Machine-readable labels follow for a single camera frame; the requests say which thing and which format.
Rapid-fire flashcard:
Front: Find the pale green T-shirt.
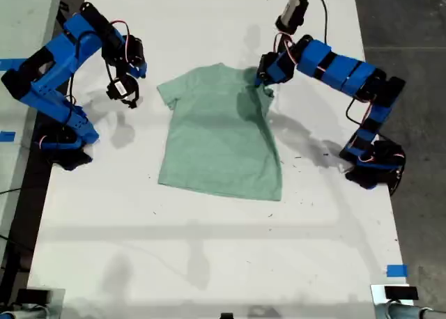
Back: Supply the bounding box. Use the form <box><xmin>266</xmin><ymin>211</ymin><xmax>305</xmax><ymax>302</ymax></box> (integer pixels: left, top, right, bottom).
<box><xmin>156</xmin><ymin>63</ymin><xmax>283</xmax><ymax>202</ymax></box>

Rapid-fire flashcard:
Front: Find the black stand leg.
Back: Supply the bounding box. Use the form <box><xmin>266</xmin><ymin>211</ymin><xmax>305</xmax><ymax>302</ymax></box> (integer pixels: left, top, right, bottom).
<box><xmin>57</xmin><ymin>0</ymin><xmax>78</xmax><ymax>48</ymax></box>

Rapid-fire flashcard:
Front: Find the pale side table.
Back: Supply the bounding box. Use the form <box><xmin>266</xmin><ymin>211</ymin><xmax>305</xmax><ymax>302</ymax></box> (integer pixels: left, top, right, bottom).
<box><xmin>0</xmin><ymin>0</ymin><xmax>64</xmax><ymax>260</ymax></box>

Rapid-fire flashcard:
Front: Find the long blue tape strip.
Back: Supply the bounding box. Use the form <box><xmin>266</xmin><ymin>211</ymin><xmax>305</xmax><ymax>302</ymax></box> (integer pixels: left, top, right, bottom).
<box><xmin>0</xmin><ymin>59</ymin><xmax>28</xmax><ymax>72</ymax></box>

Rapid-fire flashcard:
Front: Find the small black box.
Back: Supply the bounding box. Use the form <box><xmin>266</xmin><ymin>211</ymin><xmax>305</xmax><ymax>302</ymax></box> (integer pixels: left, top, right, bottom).
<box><xmin>16</xmin><ymin>288</ymin><xmax>49</xmax><ymax>304</ymax></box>
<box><xmin>384</xmin><ymin>286</ymin><xmax>419</xmax><ymax>301</ymax></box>

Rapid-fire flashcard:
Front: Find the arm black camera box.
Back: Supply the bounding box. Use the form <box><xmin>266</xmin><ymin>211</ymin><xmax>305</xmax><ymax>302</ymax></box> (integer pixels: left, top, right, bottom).
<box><xmin>275</xmin><ymin>0</ymin><xmax>310</xmax><ymax>35</ymax></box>
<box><xmin>105</xmin><ymin>75</ymin><xmax>141</xmax><ymax>110</ymax></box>

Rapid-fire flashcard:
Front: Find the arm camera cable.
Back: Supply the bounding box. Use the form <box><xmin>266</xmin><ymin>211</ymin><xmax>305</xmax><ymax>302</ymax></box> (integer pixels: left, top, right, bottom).
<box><xmin>102</xmin><ymin>49</ymin><xmax>118</xmax><ymax>86</ymax></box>
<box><xmin>301</xmin><ymin>0</ymin><xmax>330</xmax><ymax>45</ymax></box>

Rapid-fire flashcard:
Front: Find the black power cable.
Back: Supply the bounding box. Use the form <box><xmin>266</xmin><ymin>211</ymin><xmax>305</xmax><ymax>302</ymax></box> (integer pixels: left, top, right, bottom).
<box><xmin>388</xmin><ymin>158</ymin><xmax>408</xmax><ymax>198</ymax></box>

